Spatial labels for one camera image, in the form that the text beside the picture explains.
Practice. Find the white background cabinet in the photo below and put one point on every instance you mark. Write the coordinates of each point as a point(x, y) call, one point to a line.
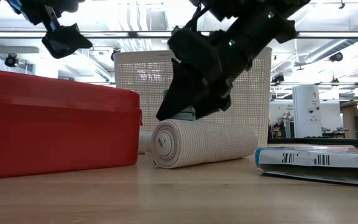
point(306, 112)

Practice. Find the blue white barcode box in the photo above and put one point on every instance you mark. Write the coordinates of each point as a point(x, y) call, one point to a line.
point(319, 161)

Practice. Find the red first aid case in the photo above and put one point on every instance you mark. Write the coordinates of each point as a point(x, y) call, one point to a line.
point(57, 124)

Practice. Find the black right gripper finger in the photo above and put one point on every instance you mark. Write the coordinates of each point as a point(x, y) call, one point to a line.
point(191, 71)
point(217, 98)

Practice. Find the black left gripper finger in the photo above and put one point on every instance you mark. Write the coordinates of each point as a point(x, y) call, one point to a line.
point(65, 42)

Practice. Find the beige elastic bandage roll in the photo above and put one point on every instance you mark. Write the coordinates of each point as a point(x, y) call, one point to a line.
point(204, 143)

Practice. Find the black ceiling rail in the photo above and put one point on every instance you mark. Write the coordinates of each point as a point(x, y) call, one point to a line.
point(120, 34)

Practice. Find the green capped medicine bottle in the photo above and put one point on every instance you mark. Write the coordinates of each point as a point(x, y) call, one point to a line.
point(186, 115)

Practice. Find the white perforated plastic basket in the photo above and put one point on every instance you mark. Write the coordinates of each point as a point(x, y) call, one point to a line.
point(253, 102)

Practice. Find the white gauze roll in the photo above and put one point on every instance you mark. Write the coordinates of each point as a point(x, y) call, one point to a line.
point(145, 142)

